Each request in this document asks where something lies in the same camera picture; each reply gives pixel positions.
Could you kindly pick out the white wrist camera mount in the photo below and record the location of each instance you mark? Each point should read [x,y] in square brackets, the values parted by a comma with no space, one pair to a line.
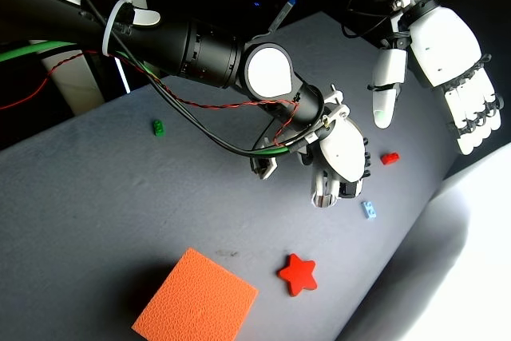
[264,165]

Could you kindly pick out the grey table cloth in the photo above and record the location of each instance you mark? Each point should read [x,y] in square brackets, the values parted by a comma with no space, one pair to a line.
[80,217]

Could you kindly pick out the red toy brick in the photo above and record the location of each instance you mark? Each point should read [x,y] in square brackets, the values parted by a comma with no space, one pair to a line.
[389,159]

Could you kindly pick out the orange foam block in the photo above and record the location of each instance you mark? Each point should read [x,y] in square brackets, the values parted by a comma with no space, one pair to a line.
[195,301]

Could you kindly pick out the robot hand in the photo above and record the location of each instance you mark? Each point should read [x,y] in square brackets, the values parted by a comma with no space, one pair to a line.
[343,149]
[443,47]

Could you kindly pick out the white backdrop sheet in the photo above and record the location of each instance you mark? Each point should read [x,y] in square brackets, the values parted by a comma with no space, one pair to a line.
[471,257]

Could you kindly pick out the white cabinet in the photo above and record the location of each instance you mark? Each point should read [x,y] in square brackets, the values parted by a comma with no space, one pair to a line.
[72,81]

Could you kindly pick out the red star block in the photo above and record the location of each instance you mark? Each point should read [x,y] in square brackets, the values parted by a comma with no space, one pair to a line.
[297,276]

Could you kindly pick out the white light strip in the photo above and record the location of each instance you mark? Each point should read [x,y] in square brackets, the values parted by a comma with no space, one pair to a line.
[121,75]

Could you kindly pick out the green toy brick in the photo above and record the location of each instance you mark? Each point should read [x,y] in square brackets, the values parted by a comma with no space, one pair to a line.
[159,128]

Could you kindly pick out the light blue toy brick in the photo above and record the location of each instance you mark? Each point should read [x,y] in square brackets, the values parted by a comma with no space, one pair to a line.
[369,209]

